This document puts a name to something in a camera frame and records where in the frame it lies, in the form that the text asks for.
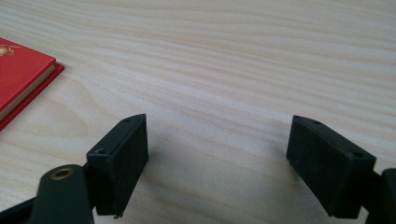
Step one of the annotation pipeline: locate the red picture book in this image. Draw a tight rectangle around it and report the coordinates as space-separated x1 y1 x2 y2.
0 36 65 132

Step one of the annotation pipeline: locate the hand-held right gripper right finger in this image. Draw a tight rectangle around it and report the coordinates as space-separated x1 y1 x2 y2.
286 115 377 219

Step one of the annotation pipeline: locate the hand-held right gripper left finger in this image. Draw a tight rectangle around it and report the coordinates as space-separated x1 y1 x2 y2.
86 113 149 217

